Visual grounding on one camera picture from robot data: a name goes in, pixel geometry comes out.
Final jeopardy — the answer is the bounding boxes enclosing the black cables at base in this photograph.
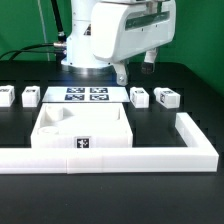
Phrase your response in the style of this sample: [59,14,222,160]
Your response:
[0,0,68,62]

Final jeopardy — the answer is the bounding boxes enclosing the white L-shaped obstacle fence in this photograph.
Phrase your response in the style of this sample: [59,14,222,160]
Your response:
[0,113,219,174]

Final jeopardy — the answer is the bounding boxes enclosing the white marker base sheet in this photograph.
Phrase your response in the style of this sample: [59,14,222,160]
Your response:
[43,87,129,103]

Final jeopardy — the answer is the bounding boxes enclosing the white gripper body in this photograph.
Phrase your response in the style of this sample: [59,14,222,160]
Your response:
[91,0,176,63]

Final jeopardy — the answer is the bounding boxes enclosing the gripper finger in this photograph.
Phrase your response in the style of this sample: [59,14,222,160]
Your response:
[141,48,157,74]
[113,62,128,86]

